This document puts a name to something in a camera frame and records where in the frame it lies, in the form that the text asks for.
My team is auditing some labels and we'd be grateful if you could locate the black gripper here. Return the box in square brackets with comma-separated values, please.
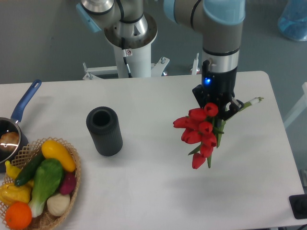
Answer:
[192, 60, 244, 120]

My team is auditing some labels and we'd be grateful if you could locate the red tulip bouquet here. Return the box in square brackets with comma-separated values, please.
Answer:
[173, 97, 264, 169]

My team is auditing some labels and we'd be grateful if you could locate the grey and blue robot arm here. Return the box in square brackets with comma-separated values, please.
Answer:
[76, 0, 245, 120]

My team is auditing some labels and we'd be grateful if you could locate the blue transparent bag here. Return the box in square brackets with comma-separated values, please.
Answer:
[278, 0, 307, 42]

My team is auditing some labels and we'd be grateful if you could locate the dark grey ribbed vase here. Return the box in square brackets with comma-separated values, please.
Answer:
[86, 106, 123, 157]

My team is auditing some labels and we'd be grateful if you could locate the black device at edge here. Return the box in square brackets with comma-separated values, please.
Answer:
[289, 194, 307, 219]

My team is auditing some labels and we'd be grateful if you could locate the purple radish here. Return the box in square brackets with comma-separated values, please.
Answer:
[59, 172, 76, 195]

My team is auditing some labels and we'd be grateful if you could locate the yellow squash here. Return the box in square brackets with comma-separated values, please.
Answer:
[41, 140, 76, 173]

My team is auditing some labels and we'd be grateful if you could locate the green bok choy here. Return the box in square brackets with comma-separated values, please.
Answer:
[28, 159, 64, 218]

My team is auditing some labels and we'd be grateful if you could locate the white garlic bulb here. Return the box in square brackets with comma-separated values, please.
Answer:
[47, 193, 70, 217]

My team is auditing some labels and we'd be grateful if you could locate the green cucumber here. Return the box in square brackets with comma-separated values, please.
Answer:
[14, 153, 45, 186]

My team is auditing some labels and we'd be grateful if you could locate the woven wicker basket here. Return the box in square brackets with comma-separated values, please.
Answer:
[0, 137, 81, 230]

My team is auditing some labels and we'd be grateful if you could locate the fried food piece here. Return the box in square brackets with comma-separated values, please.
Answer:
[0, 132, 19, 153]

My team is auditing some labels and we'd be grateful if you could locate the yellow banana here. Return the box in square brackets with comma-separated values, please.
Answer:
[5, 161, 22, 180]

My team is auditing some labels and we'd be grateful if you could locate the yellow pumpkin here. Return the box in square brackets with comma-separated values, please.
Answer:
[0, 183, 32, 206]

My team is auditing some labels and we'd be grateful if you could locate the orange fruit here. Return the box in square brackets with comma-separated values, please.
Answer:
[5, 202, 32, 230]

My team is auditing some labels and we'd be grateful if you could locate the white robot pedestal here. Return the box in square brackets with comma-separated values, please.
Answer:
[82, 11, 201, 81]

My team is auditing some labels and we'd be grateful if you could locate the white frame at right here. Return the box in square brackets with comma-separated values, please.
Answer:
[283, 82, 307, 129]

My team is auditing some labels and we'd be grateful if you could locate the black cable on pedestal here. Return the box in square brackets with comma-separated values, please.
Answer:
[121, 37, 133, 78]

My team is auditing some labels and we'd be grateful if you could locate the blue handled saucepan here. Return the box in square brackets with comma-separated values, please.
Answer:
[0, 80, 42, 173]

